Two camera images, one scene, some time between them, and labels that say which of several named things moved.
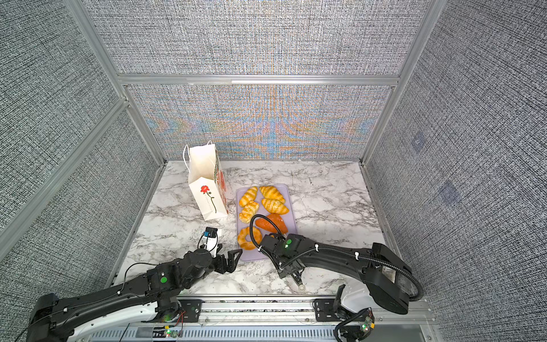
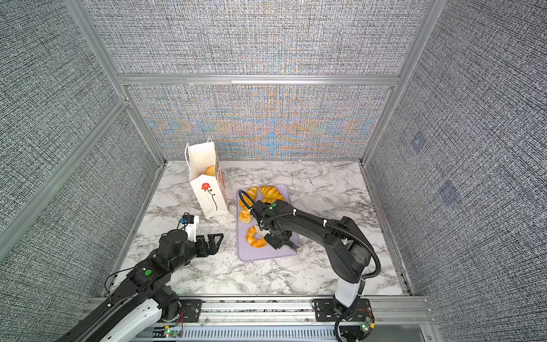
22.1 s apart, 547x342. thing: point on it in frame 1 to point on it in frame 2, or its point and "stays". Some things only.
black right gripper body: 283,272 to 275,239
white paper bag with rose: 206,180 stays
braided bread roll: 248,211 stays
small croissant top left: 249,196 stays
